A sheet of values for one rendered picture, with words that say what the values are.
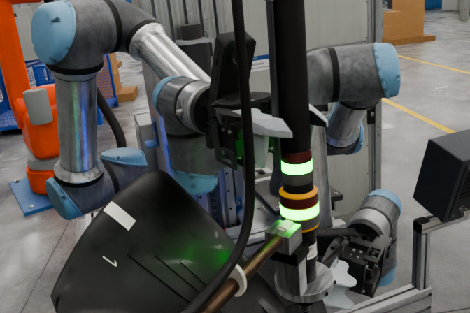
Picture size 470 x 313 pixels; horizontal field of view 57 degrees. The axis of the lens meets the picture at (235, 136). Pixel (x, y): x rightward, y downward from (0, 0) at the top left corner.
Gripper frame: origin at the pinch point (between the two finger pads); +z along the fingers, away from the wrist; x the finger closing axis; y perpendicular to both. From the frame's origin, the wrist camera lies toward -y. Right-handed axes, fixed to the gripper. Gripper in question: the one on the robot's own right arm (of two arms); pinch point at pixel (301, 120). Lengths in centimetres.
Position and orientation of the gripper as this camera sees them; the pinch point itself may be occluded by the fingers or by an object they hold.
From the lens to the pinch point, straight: 45.3
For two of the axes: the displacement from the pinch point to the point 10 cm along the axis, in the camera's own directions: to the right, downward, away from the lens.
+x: -8.5, 2.4, -4.6
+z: 5.1, 2.1, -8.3
